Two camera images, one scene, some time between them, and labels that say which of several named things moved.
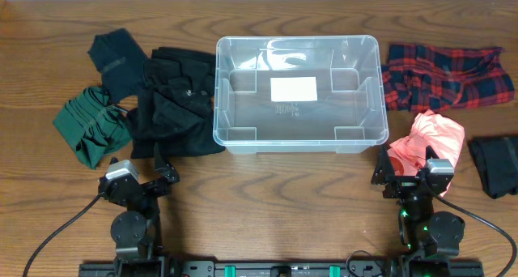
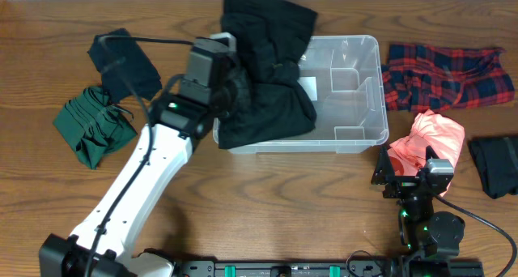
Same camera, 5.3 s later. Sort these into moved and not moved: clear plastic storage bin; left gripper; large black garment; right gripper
Moved: left gripper; large black garment
Not moved: right gripper; clear plastic storage bin
